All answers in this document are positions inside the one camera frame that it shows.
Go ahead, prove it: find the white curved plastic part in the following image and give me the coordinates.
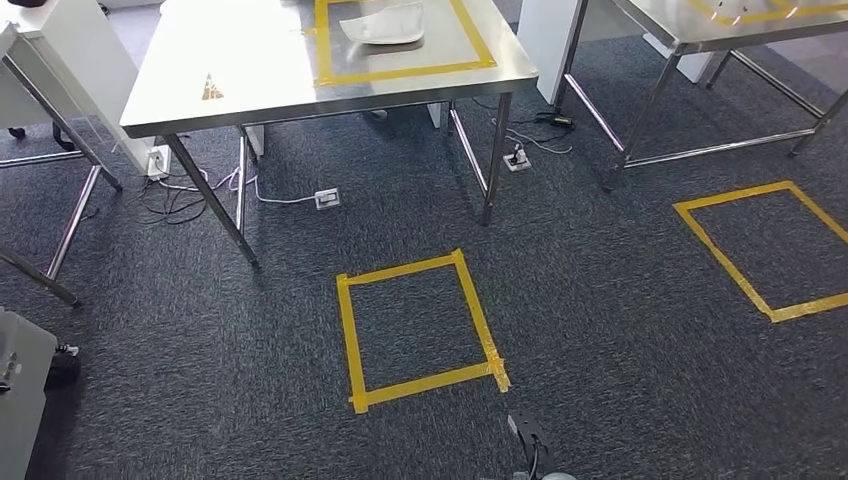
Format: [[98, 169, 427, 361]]
[[338, 0, 427, 47]]

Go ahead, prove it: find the yellow workbench tape marking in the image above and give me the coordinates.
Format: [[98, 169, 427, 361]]
[[200, 0, 498, 102]]

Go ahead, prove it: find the steel workbench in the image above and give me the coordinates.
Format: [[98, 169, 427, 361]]
[[119, 0, 540, 271]]

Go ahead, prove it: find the yellow floor tape square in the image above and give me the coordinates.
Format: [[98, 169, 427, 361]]
[[672, 180, 848, 325], [335, 248, 512, 416]]

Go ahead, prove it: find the black power adapter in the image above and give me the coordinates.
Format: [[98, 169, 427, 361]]
[[533, 112, 576, 131]]

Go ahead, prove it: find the white table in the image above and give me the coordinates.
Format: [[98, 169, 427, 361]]
[[0, 0, 158, 177], [516, 0, 720, 106]]

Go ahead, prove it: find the white power strip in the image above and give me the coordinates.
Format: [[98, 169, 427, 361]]
[[146, 144, 173, 182]]

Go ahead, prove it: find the steel table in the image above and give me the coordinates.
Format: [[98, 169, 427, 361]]
[[0, 19, 125, 310], [553, 0, 848, 195]]

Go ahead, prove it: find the black caster wheel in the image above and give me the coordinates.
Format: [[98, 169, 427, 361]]
[[44, 343, 83, 390]]

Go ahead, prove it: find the grey machine cabinet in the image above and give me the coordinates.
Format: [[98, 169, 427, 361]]
[[0, 307, 59, 480]]

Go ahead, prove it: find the white floor cable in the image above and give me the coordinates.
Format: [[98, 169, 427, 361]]
[[228, 168, 319, 207], [491, 117, 575, 157]]

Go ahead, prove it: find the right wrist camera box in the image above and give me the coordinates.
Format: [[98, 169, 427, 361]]
[[506, 410, 556, 480]]

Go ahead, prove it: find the black floor cable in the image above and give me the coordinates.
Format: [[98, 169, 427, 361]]
[[129, 168, 230, 227]]

